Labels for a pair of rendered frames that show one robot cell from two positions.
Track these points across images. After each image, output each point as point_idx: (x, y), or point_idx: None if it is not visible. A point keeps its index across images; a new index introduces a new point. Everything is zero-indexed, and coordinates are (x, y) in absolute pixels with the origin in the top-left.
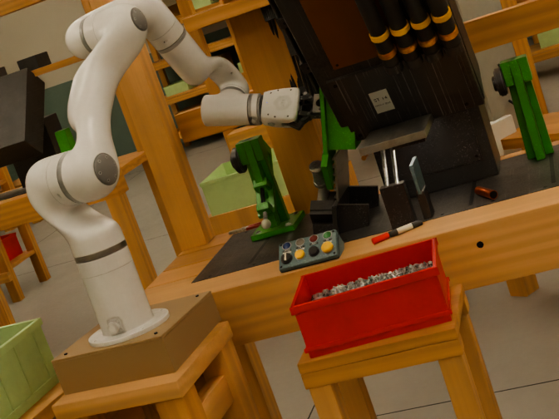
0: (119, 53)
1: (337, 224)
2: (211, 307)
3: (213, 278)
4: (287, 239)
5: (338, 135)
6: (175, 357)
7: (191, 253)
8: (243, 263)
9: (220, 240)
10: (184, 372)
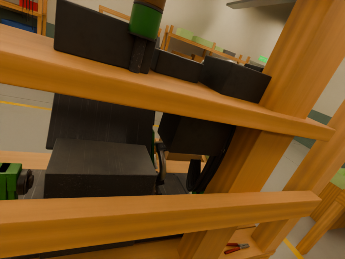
0: None
1: None
2: (167, 153)
3: (186, 171)
4: (175, 194)
5: None
6: (159, 139)
7: (248, 225)
8: (181, 178)
9: (245, 237)
10: (155, 140)
